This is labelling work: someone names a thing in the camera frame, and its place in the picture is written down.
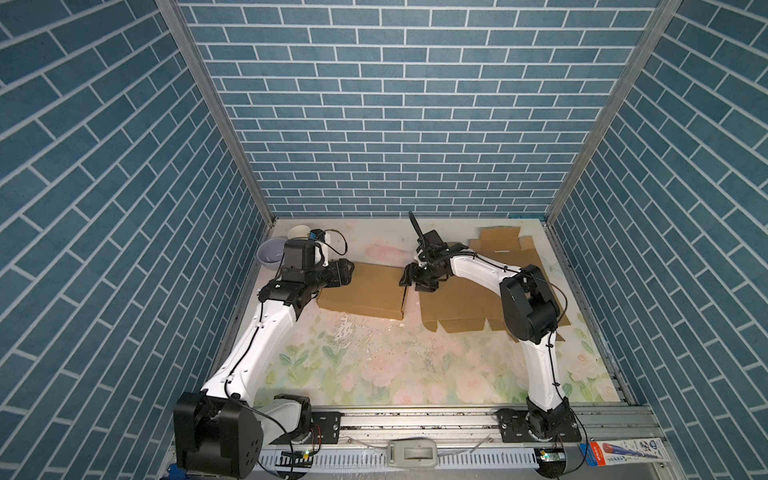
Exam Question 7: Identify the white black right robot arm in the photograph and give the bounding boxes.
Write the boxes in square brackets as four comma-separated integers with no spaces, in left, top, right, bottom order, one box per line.
[400,217,583,442]

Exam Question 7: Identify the brown cardboard box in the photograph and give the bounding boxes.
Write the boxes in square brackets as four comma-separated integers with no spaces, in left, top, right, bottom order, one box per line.
[317,262,407,320]

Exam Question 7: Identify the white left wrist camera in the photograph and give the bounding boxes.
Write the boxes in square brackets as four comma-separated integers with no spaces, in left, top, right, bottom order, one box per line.
[308,228,330,266]

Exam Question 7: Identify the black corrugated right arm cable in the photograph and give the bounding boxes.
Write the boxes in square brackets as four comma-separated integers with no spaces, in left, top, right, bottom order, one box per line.
[407,209,428,250]

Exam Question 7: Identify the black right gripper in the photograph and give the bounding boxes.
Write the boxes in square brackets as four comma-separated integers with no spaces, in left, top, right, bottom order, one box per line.
[397,260,442,293]

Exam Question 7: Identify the white ceramic mug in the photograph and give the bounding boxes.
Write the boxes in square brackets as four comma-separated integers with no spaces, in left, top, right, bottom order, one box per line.
[287,225,312,240]

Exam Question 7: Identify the white red blue tube box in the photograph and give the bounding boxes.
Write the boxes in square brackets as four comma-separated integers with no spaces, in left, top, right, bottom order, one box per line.
[579,438,671,467]

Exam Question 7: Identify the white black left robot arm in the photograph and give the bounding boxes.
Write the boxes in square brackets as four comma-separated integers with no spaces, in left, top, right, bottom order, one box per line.
[173,229,354,479]

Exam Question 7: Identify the lavender speckled ceramic cup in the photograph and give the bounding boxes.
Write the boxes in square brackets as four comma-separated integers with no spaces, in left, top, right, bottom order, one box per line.
[256,237,287,271]

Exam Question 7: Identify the grey metal corner post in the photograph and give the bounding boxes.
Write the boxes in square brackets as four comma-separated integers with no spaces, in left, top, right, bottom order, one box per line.
[544,0,682,228]
[156,0,275,229]

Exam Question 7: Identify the brown cardboard sheet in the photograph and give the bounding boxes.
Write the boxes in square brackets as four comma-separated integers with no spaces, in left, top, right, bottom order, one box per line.
[419,227,544,334]

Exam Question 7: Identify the grey metal corner post right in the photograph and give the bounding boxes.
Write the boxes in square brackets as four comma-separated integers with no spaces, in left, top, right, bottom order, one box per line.
[544,0,682,228]

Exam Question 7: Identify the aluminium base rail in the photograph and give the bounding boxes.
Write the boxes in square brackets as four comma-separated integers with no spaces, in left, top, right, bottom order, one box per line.
[158,404,685,475]

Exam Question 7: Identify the grey metal corner post left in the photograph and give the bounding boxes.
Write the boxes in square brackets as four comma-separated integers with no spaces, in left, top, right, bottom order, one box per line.
[156,0,275,229]

